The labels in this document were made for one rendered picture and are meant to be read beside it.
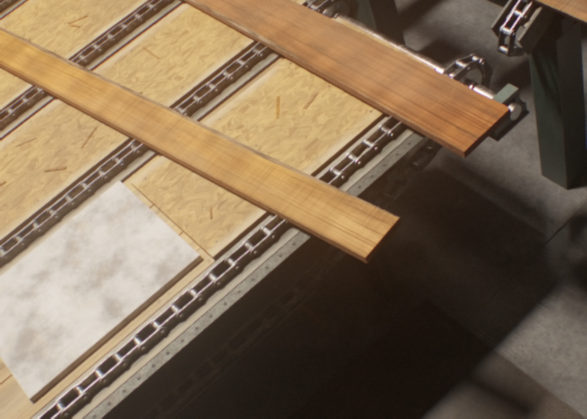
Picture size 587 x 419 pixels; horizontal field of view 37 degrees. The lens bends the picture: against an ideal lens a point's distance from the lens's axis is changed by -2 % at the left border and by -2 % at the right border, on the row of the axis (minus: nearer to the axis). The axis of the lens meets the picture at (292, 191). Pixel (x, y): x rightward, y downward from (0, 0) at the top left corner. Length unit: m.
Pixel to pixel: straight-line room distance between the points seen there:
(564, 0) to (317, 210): 1.00
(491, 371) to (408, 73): 1.04
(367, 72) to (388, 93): 0.13
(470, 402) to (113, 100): 1.55
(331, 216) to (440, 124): 0.42
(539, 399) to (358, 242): 0.96
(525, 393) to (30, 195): 1.74
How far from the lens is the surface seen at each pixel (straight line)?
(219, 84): 2.95
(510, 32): 2.83
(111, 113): 3.00
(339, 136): 2.64
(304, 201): 2.45
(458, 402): 3.00
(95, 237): 2.71
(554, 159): 3.38
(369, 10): 3.68
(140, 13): 3.46
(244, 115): 2.82
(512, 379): 3.02
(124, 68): 3.23
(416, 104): 2.60
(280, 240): 2.46
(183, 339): 2.38
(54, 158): 3.05
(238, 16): 3.15
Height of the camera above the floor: 2.68
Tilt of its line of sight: 47 degrees down
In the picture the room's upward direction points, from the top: 23 degrees counter-clockwise
